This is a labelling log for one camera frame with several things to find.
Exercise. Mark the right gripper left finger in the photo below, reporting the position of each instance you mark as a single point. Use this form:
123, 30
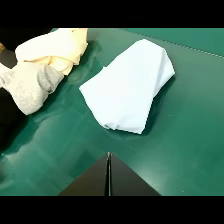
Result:
95, 180

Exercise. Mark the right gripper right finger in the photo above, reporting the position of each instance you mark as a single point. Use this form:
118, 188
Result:
128, 181

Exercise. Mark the pale blue shirt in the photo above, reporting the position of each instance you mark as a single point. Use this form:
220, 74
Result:
128, 88

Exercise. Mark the black garment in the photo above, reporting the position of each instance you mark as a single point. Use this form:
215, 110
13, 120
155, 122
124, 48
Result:
6, 116

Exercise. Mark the grey garment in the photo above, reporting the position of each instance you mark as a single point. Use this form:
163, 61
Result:
31, 86

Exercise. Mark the cream garment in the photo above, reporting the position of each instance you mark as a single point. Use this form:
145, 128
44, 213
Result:
55, 48

